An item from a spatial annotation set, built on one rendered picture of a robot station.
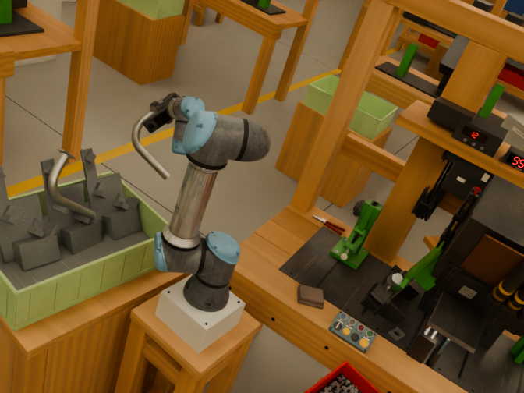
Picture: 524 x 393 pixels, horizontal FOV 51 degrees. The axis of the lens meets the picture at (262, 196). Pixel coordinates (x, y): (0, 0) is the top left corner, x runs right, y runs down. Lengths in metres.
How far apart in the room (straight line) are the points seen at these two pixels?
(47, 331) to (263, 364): 1.41
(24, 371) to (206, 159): 0.91
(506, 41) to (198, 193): 1.18
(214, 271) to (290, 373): 1.41
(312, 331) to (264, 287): 0.23
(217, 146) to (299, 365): 1.86
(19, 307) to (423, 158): 1.52
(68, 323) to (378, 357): 1.04
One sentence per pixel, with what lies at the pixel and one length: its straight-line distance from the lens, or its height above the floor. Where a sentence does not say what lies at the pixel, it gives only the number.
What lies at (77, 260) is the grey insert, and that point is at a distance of 2.03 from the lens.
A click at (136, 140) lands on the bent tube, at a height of 1.16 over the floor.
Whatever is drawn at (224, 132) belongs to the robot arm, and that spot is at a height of 1.58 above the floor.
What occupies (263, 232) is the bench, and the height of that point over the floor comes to 0.88.
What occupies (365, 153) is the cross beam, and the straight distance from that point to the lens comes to 2.41.
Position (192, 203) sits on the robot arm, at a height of 1.35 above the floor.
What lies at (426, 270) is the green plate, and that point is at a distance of 2.00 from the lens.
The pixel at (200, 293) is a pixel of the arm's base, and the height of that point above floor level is 1.01.
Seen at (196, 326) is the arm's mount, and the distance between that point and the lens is 1.76.
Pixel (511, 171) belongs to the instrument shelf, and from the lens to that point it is 2.07.
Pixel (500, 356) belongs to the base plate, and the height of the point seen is 0.90.
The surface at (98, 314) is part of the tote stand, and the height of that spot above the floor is 0.79.
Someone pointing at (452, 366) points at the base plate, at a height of 0.90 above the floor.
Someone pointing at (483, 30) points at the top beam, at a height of 1.90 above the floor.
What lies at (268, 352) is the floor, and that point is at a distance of 3.06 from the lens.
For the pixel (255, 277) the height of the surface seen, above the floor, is 0.90.
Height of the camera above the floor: 2.24
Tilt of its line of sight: 33 degrees down
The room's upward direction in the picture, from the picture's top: 20 degrees clockwise
